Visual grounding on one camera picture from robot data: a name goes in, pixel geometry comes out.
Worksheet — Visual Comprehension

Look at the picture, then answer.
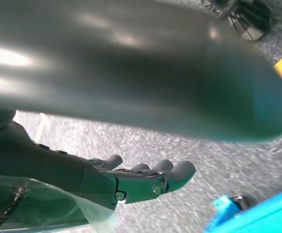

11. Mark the blue metal shelf rack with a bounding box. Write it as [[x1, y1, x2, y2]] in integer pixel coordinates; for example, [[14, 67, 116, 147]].
[[203, 185, 282, 233]]

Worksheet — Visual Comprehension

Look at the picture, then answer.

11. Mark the black robot foot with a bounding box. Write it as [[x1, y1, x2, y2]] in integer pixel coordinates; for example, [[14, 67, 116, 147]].
[[201, 0, 273, 42]]

